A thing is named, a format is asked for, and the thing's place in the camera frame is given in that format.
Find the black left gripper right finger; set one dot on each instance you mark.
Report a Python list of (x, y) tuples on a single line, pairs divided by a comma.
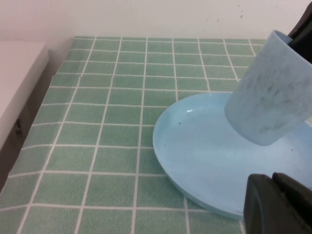
[(297, 197)]

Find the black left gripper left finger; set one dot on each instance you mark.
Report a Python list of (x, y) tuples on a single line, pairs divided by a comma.
[(263, 209)]

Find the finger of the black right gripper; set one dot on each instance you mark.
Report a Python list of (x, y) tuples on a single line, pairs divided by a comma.
[(303, 48), (303, 22)]

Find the light blue plastic cup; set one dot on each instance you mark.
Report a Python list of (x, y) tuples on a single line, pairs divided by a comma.
[(268, 97)]

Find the light blue plastic plate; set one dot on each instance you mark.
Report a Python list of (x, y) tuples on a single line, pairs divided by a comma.
[(200, 151)]

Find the green checked tablecloth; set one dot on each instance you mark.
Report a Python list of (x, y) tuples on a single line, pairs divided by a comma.
[(97, 122)]

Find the white side table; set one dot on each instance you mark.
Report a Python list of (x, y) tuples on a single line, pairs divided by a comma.
[(19, 73)]

